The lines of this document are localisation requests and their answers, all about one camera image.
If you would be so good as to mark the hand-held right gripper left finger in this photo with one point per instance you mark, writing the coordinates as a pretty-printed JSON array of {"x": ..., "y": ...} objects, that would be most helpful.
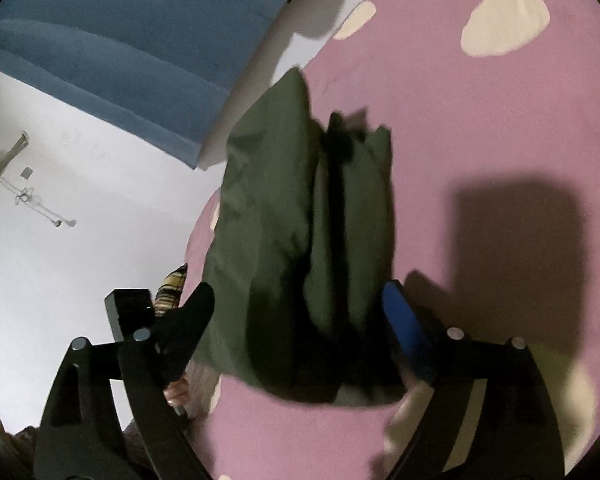
[{"x": 190, "y": 320}]

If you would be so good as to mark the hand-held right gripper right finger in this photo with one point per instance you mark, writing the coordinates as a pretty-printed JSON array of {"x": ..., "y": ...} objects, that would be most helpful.
[{"x": 405, "y": 320}]

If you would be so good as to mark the olive green garment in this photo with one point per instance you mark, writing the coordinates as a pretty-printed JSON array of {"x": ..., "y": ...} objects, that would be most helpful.
[{"x": 270, "y": 210}]

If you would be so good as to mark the person's left hand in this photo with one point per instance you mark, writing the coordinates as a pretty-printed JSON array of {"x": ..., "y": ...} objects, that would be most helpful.
[{"x": 176, "y": 392}]

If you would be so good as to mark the yellow black striped cloth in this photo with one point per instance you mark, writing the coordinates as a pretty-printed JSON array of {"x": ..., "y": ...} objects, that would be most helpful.
[{"x": 170, "y": 290}]

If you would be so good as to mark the pink polka dot blanket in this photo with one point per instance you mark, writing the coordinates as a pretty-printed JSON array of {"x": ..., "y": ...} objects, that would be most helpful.
[{"x": 480, "y": 110}]

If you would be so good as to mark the small grey wall plate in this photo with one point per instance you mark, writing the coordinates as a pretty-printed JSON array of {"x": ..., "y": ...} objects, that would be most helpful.
[{"x": 27, "y": 173}]

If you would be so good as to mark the beige wall bracket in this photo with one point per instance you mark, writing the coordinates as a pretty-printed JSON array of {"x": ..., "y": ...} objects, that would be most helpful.
[{"x": 2, "y": 165}]

